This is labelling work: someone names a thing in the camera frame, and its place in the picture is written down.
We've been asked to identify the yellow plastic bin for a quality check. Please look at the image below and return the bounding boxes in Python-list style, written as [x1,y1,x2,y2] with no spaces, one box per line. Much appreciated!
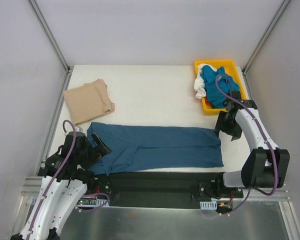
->
[194,59,247,115]

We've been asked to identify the left aluminium frame post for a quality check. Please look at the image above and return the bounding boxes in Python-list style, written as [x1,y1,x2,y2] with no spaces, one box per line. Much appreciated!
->
[27,0,72,73]

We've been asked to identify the white t-shirt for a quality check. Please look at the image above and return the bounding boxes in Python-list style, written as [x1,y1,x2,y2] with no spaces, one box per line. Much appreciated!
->
[194,63,215,99]

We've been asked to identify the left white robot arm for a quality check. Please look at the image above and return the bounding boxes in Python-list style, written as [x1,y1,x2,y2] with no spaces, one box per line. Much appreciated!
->
[11,131,111,240]

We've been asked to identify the aluminium frame post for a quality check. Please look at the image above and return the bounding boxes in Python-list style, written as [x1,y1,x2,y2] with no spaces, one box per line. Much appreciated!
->
[242,0,293,76]
[27,0,72,73]

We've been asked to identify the right aluminium frame post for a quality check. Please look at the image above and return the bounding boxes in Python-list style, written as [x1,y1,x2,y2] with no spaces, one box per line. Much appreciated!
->
[242,0,293,76]

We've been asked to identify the white cable duct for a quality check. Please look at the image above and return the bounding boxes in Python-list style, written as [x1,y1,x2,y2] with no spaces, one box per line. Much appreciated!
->
[77,198,110,209]
[200,200,218,211]

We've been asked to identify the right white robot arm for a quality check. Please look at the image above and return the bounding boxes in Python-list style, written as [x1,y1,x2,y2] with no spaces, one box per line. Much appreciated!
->
[215,91,290,198]

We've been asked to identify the right white cable duct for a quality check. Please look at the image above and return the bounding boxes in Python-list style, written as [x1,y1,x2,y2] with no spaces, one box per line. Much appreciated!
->
[200,200,218,211]

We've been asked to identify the dark blue t-shirt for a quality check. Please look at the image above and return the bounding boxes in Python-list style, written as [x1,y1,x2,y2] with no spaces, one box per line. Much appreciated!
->
[87,122,223,175]

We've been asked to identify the folded beige t-shirt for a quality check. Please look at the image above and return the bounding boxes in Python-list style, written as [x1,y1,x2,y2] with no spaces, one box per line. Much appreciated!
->
[63,79,115,126]

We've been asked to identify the left white cable duct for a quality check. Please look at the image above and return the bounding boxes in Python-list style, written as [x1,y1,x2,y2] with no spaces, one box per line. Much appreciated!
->
[77,198,110,209]

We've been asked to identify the bright blue t-shirt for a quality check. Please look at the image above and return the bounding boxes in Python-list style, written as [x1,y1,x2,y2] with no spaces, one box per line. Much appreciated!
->
[199,65,240,110]

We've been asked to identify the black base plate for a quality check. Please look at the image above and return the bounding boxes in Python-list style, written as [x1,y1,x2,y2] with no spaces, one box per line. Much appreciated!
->
[87,172,243,209]

